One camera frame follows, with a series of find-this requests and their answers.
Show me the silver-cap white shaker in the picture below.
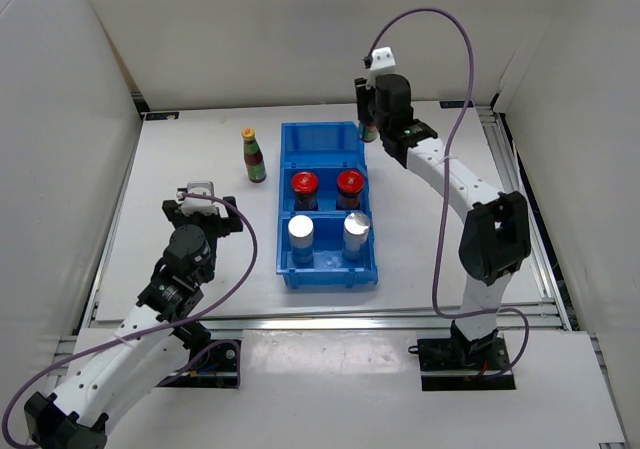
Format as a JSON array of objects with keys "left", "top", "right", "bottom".
[
  {"left": 287, "top": 215, "right": 314, "bottom": 264},
  {"left": 342, "top": 212, "right": 371, "bottom": 260}
]

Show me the red-lid chili jar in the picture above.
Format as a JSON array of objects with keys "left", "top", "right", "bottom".
[
  {"left": 336, "top": 169, "right": 365, "bottom": 210},
  {"left": 291, "top": 170, "right": 319, "bottom": 211}
]

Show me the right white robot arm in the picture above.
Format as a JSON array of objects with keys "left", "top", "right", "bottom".
[{"left": 354, "top": 74, "right": 531, "bottom": 369}]

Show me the aluminium right rail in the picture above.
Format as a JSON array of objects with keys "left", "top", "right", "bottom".
[{"left": 476, "top": 106, "right": 573, "bottom": 331}]

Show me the left black corner label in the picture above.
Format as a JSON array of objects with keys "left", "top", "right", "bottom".
[{"left": 144, "top": 111, "right": 180, "bottom": 121}]

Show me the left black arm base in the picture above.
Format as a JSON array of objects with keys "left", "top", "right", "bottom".
[{"left": 158, "top": 339, "right": 242, "bottom": 389}]

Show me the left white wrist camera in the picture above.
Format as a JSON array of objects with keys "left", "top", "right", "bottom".
[{"left": 176, "top": 181, "right": 218, "bottom": 217}]

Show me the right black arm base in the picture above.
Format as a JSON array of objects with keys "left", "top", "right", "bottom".
[{"left": 407, "top": 337, "right": 516, "bottom": 392}]

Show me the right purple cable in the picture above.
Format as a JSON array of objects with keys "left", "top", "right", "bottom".
[{"left": 362, "top": 7, "right": 529, "bottom": 378}]

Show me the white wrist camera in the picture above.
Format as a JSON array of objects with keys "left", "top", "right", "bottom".
[
  {"left": 364, "top": 47, "right": 396, "bottom": 78},
  {"left": 176, "top": 181, "right": 218, "bottom": 217}
]

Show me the black corner label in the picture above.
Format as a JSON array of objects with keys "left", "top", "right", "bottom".
[
  {"left": 144, "top": 111, "right": 180, "bottom": 121},
  {"left": 439, "top": 100, "right": 474, "bottom": 109}
]

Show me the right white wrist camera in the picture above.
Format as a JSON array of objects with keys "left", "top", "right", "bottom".
[{"left": 364, "top": 47, "right": 396, "bottom": 78}]

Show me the blue three-compartment plastic bin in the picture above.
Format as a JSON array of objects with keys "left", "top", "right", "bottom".
[{"left": 276, "top": 122, "right": 378, "bottom": 290}]

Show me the yellow-cap sauce bottle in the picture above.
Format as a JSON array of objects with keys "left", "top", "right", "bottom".
[
  {"left": 358, "top": 122, "right": 378, "bottom": 143},
  {"left": 241, "top": 128, "right": 267, "bottom": 183}
]

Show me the right black corner label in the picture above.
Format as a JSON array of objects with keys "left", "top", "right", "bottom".
[{"left": 439, "top": 100, "right": 474, "bottom": 109}]

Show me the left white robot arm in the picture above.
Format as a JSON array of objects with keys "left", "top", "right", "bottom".
[{"left": 24, "top": 191, "right": 252, "bottom": 448}]

